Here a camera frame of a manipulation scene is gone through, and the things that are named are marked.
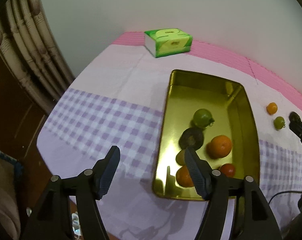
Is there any green tomato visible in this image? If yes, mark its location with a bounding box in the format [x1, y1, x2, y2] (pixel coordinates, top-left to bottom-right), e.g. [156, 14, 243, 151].
[192, 108, 215, 129]
[273, 116, 286, 131]

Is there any large orange mandarin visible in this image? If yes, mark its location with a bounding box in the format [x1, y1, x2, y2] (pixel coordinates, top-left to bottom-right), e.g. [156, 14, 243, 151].
[206, 135, 232, 159]

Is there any gold toffee tin box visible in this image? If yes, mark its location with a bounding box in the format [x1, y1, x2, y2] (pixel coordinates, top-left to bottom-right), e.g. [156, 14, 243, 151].
[152, 69, 260, 200]

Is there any red tomato in tin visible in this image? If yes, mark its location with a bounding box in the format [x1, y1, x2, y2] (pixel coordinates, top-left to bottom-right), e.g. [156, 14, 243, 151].
[219, 164, 236, 178]

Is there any orange mandarin in tin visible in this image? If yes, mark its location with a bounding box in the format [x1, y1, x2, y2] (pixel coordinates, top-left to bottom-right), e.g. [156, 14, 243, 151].
[175, 165, 194, 187]

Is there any black cable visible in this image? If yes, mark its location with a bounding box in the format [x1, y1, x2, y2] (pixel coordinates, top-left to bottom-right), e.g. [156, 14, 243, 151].
[268, 190, 302, 204]

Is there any dark brown fruit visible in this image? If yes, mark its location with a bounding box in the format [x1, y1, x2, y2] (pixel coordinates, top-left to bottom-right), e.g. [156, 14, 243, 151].
[179, 127, 204, 150]

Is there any small orange tomato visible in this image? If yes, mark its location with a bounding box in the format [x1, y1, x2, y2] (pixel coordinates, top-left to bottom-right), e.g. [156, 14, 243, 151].
[266, 102, 278, 115]

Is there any pink purple checked tablecloth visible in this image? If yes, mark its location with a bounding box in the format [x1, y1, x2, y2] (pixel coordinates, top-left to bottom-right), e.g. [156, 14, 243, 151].
[37, 32, 302, 239]

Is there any green tissue pack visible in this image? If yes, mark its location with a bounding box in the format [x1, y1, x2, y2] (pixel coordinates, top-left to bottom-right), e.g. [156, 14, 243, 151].
[144, 28, 193, 58]

